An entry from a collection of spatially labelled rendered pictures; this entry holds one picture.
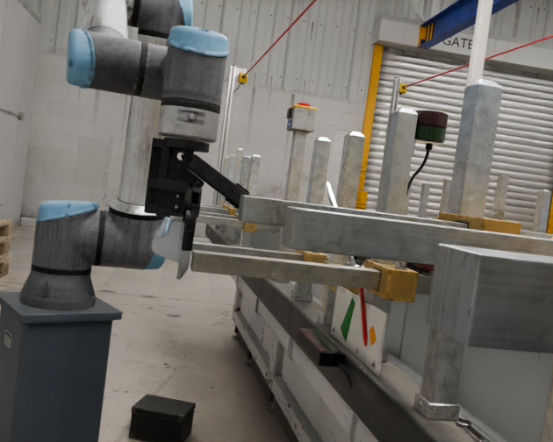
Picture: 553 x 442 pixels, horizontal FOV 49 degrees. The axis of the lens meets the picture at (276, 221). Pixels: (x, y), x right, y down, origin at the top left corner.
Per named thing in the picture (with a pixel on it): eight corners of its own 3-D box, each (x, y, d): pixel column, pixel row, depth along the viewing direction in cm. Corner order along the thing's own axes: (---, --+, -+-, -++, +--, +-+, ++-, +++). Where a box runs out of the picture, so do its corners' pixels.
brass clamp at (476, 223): (473, 260, 70) (479, 217, 70) (422, 245, 83) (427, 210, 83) (520, 265, 71) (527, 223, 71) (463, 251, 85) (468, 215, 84)
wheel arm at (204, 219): (174, 222, 239) (175, 211, 239) (174, 221, 243) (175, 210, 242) (280, 234, 248) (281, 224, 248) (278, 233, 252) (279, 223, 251)
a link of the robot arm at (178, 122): (216, 117, 97) (223, 111, 88) (212, 148, 97) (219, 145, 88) (160, 109, 95) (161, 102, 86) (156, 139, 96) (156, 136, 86)
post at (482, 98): (425, 443, 79) (479, 76, 76) (414, 432, 82) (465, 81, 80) (449, 445, 80) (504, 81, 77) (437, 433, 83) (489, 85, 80)
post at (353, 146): (319, 355, 128) (349, 130, 125) (314, 350, 131) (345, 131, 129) (334, 356, 129) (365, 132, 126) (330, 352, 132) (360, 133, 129)
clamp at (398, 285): (385, 300, 95) (390, 268, 95) (356, 284, 108) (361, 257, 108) (418, 303, 96) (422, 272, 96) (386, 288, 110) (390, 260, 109)
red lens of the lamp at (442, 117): (420, 122, 100) (421, 109, 100) (405, 124, 106) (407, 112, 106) (453, 127, 102) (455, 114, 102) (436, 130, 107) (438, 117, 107)
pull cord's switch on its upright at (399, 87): (376, 244, 395) (399, 75, 389) (368, 241, 409) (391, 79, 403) (387, 245, 396) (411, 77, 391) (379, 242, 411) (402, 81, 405)
